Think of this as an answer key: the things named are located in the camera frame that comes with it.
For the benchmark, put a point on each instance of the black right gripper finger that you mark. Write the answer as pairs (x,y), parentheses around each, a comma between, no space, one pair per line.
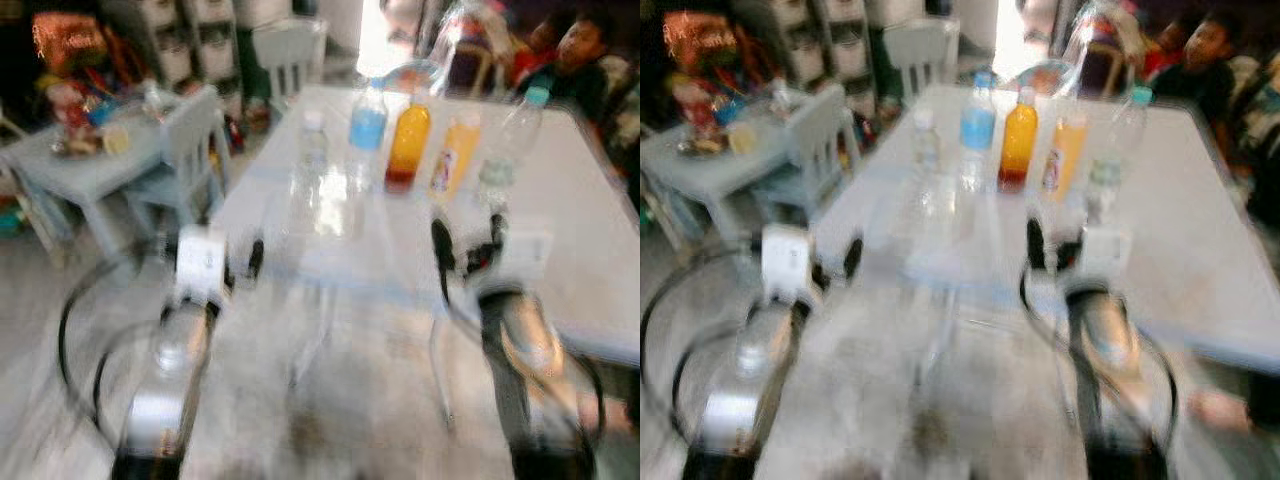
(441,245)
(1036,243)

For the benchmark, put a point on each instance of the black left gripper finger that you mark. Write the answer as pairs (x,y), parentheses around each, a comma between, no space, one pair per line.
(255,258)
(852,257)

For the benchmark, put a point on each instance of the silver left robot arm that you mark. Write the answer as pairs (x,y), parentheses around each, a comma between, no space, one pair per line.
(740,400)
(160,400)

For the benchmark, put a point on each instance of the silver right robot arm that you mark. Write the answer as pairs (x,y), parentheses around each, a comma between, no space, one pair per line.
(530,370)
(1115,370)

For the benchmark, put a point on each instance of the yellow juice bottle with label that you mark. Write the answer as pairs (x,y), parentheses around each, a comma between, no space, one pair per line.
(1064,158)
(455,158)

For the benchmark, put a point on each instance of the large white table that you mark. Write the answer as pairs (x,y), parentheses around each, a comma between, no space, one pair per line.
(560,220)
(1190,220)

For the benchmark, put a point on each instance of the orange juice bottle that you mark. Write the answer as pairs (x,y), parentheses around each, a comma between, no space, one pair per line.
(1018,140)
(408,145)

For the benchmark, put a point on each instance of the small grey chair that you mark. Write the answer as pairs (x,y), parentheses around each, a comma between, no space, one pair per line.
(810,150)
(190,150)

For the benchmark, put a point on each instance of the clear bottle with teal cap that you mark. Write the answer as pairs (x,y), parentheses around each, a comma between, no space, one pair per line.
(1118,140)
(512,140)

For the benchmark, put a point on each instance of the small clear water bottle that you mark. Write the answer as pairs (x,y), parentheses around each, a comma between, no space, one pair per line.
(925,150)
(314,150)

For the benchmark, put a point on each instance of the blue label water bottle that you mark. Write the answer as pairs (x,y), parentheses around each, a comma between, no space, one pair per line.
(367,130)
(978,125)

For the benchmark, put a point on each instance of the small grey table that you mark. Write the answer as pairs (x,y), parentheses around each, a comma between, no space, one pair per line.
(70,170)
(700,170)

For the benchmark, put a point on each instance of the white slatted chair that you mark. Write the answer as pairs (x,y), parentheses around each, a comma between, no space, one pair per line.
(290,55)
(920,50)

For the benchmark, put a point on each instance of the stacked white storage drawers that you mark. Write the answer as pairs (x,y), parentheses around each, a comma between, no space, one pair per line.
(210,40)
(840,40)

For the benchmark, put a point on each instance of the seated child in dark shirt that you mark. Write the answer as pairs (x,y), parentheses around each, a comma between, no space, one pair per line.
(585,60)
(1210,65)

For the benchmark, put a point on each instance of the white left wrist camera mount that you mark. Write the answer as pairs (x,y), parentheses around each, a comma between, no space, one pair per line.
(200,262)
(788,264)

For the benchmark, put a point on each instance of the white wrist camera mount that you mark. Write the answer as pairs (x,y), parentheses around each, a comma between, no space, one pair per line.
(528,258)
(788,264)
(1110,258)
(200,262)

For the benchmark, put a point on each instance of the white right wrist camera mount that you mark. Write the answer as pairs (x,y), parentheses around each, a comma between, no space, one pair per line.
(1110,258)
(528,258)

